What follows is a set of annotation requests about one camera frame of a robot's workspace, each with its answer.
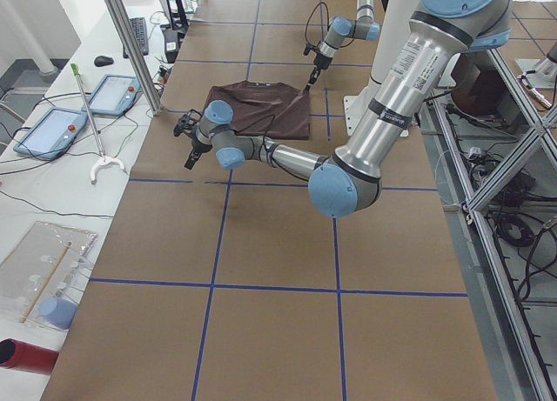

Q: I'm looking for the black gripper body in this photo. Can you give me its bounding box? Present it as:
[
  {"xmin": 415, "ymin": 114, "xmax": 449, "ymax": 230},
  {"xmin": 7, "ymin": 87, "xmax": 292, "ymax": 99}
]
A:
[
  {"xmin": 303, "ymin": 43, "xmax": 333, "ymax": 70},
  {"xmin": 173, "ymin": 109, "xmax": 212, "ymax": 156}
]

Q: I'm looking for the dark brown t-shirt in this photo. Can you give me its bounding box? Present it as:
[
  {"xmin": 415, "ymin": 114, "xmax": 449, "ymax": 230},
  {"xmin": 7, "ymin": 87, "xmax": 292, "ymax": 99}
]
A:
[{"xmin": 205, "ymin": 80, "xmax": 311, "ymax": 140}]

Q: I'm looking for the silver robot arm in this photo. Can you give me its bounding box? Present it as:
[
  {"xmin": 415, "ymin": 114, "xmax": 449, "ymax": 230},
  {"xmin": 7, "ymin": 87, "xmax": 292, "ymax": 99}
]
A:
[
  {"xmin": 303, "ymin": 0, "xmax": 380, "ymax": 91},
  {"xmin": 173, "ymin": 0, "xmax": 513, "ymax": 218}
]

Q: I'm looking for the far teach pendant tablet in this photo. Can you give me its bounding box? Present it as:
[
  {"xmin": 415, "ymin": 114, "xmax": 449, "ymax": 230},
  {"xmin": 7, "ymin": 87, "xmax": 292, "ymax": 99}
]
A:
[{"xmin": 87, "ymin": 74, "xmax": 140, "ymax": 117}]

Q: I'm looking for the teach pendant tablet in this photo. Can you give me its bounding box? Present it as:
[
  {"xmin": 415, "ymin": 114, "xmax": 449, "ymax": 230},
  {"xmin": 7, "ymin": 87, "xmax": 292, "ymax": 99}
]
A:
[
  {"xmin": 87, "ymin": 74, "xmax": 140, "ymax": 117},
  {"xmin": 13, "ymin": 107, "xmax": 88, "ymax": 161}
]

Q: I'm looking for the reacher grabber tool stick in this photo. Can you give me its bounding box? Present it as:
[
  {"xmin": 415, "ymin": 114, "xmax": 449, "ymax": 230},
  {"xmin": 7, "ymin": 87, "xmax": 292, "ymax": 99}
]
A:
[{"xmin": 70, "ymin": 63, "xmax": 127, "ymax": 185}]

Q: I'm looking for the black computer mouse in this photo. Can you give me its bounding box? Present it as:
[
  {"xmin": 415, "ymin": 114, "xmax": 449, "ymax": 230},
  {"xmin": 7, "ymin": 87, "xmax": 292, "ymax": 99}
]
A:
[{"xmin": 94, "ymin": 55, "xmax": 114, "ymax": 67}]

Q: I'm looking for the black computer keyboard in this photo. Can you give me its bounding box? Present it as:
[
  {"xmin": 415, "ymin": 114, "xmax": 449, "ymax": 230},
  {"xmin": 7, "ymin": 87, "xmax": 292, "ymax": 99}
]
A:
[{"xmin": 129, "ymin": 17, "xmax": 149, "ymax": 56}]

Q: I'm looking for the near teach pendant tablet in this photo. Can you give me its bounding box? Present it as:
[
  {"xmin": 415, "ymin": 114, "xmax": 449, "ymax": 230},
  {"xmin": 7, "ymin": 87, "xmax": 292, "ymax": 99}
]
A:
[{"xmin": 13, "ymin": 107, "xmax": 88, "ymax": 161}]

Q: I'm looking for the clear plastic sheet stack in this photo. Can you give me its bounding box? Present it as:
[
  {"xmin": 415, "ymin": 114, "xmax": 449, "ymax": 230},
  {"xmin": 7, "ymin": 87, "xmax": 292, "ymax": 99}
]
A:
[{"xmin": 1, "ymin": 221, "xmax": 97, "ymax": 330}]

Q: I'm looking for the thin wooden stick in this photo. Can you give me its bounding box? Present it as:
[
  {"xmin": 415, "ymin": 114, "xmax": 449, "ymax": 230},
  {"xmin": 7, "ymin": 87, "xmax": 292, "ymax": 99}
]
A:
[{"xmin": 19, "ymin": 241, "xmax": 71, "ymax": 323}]

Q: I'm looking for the red cylinder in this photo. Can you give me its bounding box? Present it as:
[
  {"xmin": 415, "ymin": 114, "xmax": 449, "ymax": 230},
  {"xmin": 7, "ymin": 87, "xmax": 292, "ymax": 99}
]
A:
[{"xmin": 1, "ymin": 338, "xmax": 59, "ymax": 375}]

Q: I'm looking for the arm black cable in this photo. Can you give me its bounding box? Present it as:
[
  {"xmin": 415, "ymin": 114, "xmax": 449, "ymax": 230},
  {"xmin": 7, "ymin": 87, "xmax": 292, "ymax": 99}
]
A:
[
  {"xmin": 303, "ymin": 0, "xmax": 358, "ymax": 50},
  {"xmin": 208, "ymin": 113, "xmax": 314, "ymax": 167}
]

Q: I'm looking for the aluminium frame post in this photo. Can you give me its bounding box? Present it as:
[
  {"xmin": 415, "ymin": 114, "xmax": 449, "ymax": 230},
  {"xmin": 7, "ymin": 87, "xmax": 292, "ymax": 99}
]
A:
[{"xmin": 104, "ymin": 0, "xmax": 163, "ymax": 116}]

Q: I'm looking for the aluminium frame rack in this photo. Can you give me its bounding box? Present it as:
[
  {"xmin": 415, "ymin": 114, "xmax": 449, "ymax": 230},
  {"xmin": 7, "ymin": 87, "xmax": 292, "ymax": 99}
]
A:
[{"xmin": 419, "ymin": 39, "xmax": 556, "ymax": 400}]

